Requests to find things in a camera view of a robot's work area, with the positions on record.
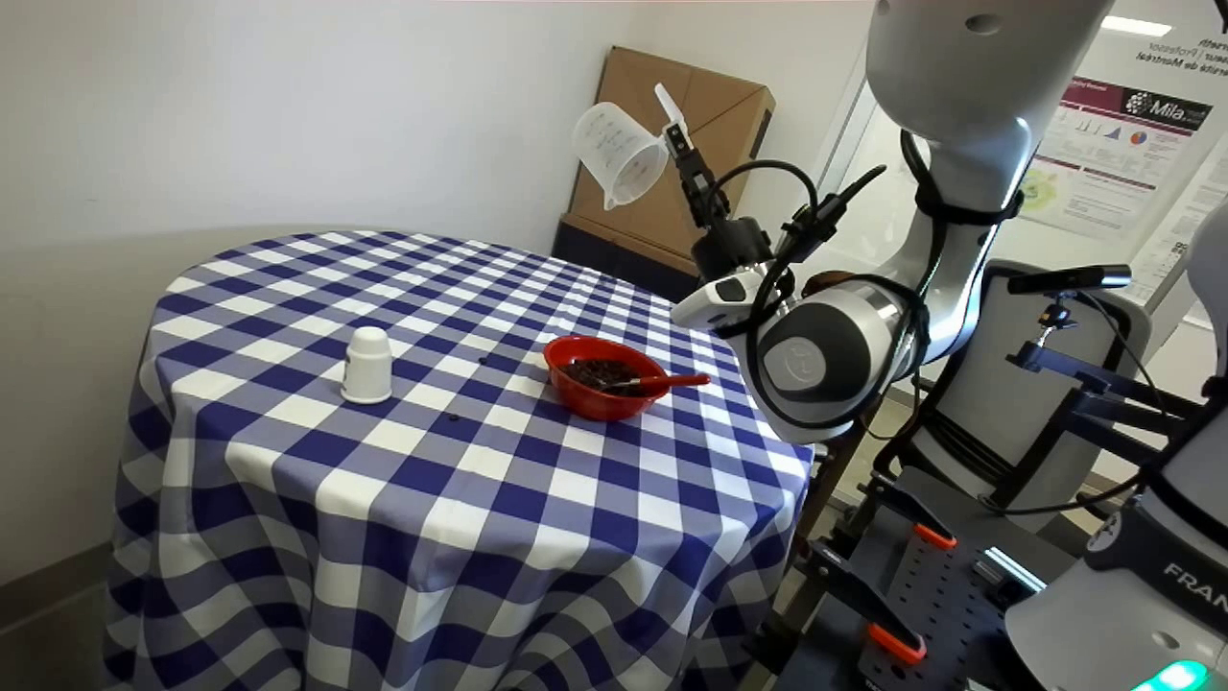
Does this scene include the wall poster with red header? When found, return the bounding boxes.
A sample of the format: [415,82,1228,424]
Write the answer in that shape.
[1013,72,1222,243]

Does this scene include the clear plastic measuring jar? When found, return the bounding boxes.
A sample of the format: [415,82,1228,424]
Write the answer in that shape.
[569,82,694,216]

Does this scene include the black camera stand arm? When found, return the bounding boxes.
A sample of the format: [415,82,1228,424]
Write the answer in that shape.
[1007,294,1214,477]

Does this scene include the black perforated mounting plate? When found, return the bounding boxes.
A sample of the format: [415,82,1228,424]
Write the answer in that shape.
[770,490,1090,691]

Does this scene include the dark food in bowl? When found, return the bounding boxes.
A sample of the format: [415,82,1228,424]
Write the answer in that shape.
[559,357,649,397]

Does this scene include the black clamp orange handle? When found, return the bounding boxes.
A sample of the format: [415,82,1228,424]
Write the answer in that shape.
[880,477,961,558]
[818,541,931,673]

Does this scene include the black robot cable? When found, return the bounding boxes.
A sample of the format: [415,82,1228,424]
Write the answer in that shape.
[713,156,896,282]

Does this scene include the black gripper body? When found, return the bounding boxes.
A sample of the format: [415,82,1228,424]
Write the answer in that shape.
[687,211,778,287]

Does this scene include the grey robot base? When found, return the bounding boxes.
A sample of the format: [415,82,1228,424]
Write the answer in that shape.
[1003,379,1228,691]

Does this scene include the grey office chair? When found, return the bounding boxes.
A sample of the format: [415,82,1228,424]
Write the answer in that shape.
[880,256,1154,529]

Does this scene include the white paper poster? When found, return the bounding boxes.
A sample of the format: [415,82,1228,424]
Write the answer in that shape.
[1125,12,1228,86]

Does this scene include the black low cabinet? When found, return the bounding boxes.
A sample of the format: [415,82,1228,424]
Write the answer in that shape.
[549,223,713,312]

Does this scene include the red bowl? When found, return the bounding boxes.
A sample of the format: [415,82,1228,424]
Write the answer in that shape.
[543,333,674,425]

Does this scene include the small white cup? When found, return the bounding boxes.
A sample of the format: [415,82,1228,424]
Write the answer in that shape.
[338,324,399,411]

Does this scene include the red spoon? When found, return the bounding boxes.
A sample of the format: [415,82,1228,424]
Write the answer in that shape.
[612,370,713,399]

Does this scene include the flat brown cardboard sheet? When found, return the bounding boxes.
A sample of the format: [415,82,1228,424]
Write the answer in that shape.
[559,45,778,282]

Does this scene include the blue white checkered tablecloth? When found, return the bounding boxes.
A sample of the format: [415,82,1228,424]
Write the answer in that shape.
[104,227,820,691]

